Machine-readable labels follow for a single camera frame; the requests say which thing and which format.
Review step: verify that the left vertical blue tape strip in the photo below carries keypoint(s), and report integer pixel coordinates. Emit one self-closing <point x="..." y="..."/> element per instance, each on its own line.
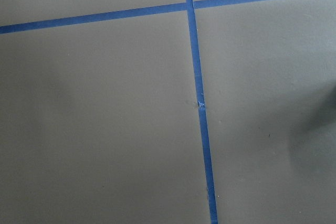
<point x="201" y="106"/>

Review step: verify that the long horizontal blue tape strip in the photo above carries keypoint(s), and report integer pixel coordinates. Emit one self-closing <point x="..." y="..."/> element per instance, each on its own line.
<point x="120" y="14"/>

